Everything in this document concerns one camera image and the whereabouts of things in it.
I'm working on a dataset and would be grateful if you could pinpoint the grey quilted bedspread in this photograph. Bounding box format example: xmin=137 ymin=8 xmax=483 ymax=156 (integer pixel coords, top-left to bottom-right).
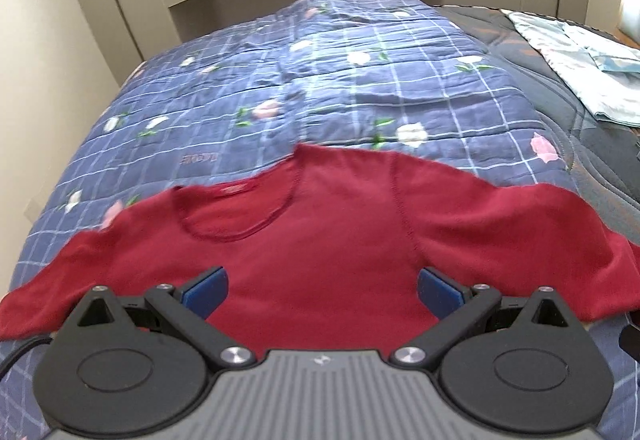
xmin=436 ymin=7 xmax=639 ymax=243

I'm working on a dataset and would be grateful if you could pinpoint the black cable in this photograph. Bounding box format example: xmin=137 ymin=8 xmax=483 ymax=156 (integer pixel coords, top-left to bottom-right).
xmin=0 ymin=335 xmax=54 ymax=376

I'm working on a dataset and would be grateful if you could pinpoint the wall outlet plate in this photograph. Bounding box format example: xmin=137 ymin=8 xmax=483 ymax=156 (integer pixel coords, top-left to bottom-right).
xmin=24 ymin=198 xmax=42 ymax=223

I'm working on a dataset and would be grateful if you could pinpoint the light blue folded cloth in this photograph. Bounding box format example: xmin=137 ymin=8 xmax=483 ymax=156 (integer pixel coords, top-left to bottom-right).
xmin=503 ymin=10 xmax=639 ymax=128

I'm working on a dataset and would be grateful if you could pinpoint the blue floral checked quilt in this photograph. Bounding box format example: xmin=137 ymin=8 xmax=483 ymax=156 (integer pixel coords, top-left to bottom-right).
xmin=0 ymin=0 xmax=640 ymax=440

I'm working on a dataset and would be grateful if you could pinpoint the red knit sweater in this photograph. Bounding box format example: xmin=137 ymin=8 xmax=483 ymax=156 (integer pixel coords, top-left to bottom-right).
xmin=1 ymin=145 xmax=639 ymax=353

